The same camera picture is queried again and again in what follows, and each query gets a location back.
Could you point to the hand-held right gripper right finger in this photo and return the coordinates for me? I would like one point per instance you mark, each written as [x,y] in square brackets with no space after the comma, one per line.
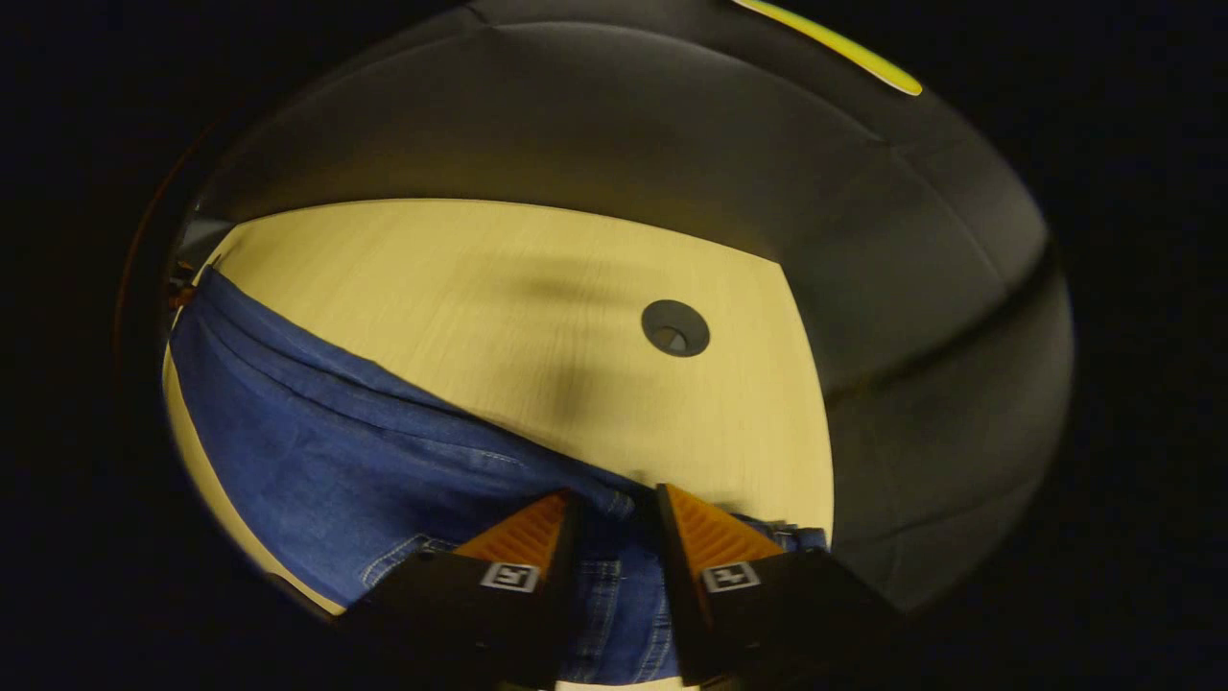
[676,595]

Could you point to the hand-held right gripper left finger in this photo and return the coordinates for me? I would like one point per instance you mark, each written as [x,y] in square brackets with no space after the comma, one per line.
[561,595]

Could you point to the blue denim jeans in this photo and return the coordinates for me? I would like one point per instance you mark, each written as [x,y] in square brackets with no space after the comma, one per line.
[336,461]

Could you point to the black backdrop cloth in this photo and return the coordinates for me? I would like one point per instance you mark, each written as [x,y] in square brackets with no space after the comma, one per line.
[672,125]

